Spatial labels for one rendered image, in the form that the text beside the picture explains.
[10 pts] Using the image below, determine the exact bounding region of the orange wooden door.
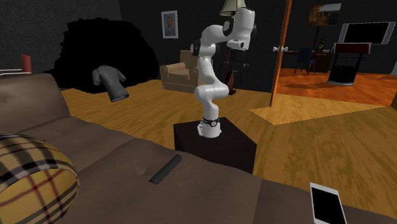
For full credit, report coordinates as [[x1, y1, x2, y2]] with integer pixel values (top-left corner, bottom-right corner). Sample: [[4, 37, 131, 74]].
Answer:
[[268, 0, 293, 107]]

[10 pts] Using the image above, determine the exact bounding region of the blue chair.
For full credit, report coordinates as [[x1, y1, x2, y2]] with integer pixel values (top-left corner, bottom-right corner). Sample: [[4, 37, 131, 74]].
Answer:
[[293, 46, 316, 75]]

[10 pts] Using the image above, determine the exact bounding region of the beige armchair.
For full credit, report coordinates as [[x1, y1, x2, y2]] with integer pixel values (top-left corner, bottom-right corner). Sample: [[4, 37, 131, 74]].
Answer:
[[159, 50, 215, 94]]

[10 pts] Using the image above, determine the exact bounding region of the dark wooden desk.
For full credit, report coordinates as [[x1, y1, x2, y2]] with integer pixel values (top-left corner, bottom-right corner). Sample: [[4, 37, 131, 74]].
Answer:
[[282, 49, 335, 74]]

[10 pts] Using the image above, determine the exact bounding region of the dark robot stand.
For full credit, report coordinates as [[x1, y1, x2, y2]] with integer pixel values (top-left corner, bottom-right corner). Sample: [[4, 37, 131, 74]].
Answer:
[[172, 117, 258, 174]]

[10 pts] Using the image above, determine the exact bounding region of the television on black stand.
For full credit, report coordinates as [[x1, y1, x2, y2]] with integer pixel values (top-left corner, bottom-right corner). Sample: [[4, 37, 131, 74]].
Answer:
[[328, 21, 396, 87]]

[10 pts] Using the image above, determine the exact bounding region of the grey shirt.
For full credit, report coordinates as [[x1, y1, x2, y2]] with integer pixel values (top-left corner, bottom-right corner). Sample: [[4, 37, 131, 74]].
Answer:
[[92, 65, 130, 102]]

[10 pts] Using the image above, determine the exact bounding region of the dark grey remote control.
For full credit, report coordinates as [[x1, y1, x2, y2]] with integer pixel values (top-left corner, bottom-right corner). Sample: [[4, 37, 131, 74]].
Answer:
[[148, 154, 183, 185]]

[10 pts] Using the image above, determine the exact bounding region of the white tablet with black screen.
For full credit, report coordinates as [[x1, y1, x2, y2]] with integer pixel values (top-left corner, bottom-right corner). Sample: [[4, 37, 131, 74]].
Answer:
[[309, 182, 348, 224]]

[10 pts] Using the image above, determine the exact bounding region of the brown sofa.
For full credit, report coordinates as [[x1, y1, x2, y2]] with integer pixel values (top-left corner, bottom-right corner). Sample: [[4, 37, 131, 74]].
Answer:
[[0, 73, 397, 224]]

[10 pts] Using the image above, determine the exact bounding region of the red chair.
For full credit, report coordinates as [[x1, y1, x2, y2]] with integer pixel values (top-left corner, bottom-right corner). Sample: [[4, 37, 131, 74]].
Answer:
[[0, 54, 33, 75]]

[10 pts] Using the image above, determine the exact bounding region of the yellow plaid cushion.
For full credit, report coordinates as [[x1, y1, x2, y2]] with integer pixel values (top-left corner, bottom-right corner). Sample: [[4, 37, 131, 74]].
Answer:
[[0, 132, 80, 224]]

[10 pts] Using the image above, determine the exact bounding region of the framed wall portrait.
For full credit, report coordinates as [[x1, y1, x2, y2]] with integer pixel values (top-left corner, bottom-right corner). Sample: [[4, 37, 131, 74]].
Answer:
[[160, 10, 179, 39]]

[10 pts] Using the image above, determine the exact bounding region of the landscape wall picture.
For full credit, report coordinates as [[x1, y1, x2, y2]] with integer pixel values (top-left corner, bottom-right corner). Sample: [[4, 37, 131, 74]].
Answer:
[[307, 3, 342, 27]]

